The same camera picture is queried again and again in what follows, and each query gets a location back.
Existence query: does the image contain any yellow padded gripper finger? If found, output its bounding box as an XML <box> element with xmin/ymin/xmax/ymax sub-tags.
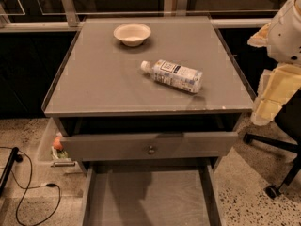
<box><xmin>251</xmin><ymin>63</ymin><xmax>301</xmax><ymax>126</ymax></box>
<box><xmin>247</xmin><ymin>23</ymin><xmax>270</xmax><ymax>47</ymax></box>

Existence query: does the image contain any grey top drawer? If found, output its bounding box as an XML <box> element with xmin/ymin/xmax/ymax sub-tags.
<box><xmin>61</xmin><ymin>132</ymin><xmax>238</xmax><ymax>162</ymax></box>

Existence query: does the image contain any blue labelled plastic bottle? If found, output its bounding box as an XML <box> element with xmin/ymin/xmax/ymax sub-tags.
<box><xmin>140</xmin><ymin>59</ymin><xmax>203</xmax><ymax>94</ymax></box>

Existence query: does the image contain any metal railing bracket left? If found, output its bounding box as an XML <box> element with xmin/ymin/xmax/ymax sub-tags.
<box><xmin>61</xmin><ymin>0</ymin><xmax>79</xmax><ymax>27</ymax></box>

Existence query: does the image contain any white paper bowl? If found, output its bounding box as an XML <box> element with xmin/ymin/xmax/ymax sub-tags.
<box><xmin>113</xmin><ymin>24</ymin><xmax>151</xmax><ymax>47</ymax></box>

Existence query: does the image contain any black cable on floor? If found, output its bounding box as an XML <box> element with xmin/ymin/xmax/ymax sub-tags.
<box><xmin>0</xmin><ymin>146</ymin><xmax>62</xmax><ymax>226</ymax></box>

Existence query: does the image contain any grey open middle drawer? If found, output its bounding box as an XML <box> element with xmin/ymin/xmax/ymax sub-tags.
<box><xmin>79</xmin><ymin>162</ymin><xmax>227</xmax><ymax>226</ymax></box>

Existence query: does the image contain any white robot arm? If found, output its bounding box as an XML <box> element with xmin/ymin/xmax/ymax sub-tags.
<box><xmin>247</xmin><ymin>0</ymin><xmax>301</xmax><ymax>126</ymax></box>

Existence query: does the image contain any black office chair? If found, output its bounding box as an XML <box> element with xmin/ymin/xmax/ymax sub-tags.
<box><xmin>243</xmin><ymin>90</ymin><xmax>301</xmax><ymax>199</ymax></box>

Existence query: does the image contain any grey drawer cabinet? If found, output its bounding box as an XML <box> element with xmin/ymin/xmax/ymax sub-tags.
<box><xmin>43</xmin><ymin>17</ymin><xmax>252</xmax><ymax>163</ymax></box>

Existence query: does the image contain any orange toy in bin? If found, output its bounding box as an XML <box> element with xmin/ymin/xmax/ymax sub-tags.
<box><xmin>53</xmin><ymin>133</ymin><xmax>63</xmax><ymax>151</ymax></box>

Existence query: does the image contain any black bar on floor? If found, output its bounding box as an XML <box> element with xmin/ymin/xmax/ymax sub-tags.
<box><xmin>0</xmin><ymin>147</ymin><xmax>19</xmax><ymax>196</ymax></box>

